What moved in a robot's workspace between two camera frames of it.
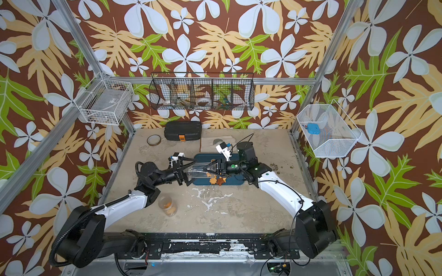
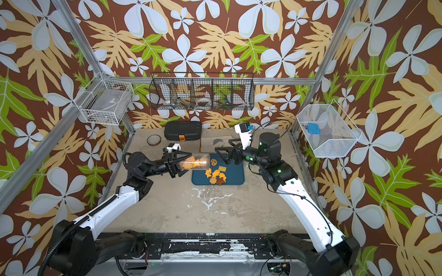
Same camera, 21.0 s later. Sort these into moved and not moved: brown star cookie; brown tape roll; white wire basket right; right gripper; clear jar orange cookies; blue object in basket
Moved: clear jar orange cookies; right gripper
Not moved: brown star cookie; white wire basket right; blue object in basket; brown tape roll
